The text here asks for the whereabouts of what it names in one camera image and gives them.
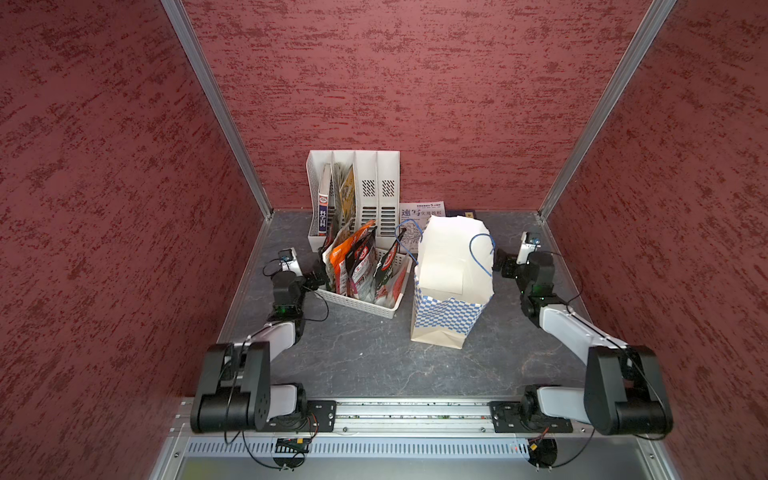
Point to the blue checkered paper bag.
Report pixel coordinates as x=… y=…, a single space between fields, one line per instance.
x=453 y=280

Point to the right aluminium corner post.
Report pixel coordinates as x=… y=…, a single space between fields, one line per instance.
x=648 y=29

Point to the dark red condiment packet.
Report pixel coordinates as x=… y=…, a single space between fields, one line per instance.
x=390 y=274

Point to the left aluminium corner post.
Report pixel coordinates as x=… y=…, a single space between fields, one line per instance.
x=193 y=50

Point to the orange condiment packet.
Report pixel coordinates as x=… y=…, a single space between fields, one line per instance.
x=345 y=251

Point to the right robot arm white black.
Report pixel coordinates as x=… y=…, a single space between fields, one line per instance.
x=623 y=392

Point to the aluminium corner post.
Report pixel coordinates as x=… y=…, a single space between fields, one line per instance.
x=193 y=50
x=648 y=29

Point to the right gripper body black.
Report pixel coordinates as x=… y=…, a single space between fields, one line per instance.
x=509 y=268

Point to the white perforated plastic basket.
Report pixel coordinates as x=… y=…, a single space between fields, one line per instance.
x=368 y=307

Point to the black red condiment packet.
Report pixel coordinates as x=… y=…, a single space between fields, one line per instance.
x=361 y=269

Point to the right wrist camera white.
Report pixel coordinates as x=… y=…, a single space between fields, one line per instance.
x=530 y=242

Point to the white printed booklet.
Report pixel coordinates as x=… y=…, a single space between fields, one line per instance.
x=413 y=221

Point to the yellow packet in organizer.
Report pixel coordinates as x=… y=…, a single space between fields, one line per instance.
x=344 y=193

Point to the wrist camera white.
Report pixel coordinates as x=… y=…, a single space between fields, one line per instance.
x=530 y=242
x=288 y=260

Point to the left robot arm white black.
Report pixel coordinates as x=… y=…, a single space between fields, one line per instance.
x=235 y=392

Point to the dark blue book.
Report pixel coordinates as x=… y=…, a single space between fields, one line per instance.
x=462 y=213

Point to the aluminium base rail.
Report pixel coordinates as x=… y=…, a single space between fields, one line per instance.
x=407 y=438

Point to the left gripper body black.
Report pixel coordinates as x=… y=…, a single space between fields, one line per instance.
x=309 y=282

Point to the white magazine file organizer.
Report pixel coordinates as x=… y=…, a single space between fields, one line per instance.
x=377 y=191

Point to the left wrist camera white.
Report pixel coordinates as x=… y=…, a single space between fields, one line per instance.
x=288 y=260

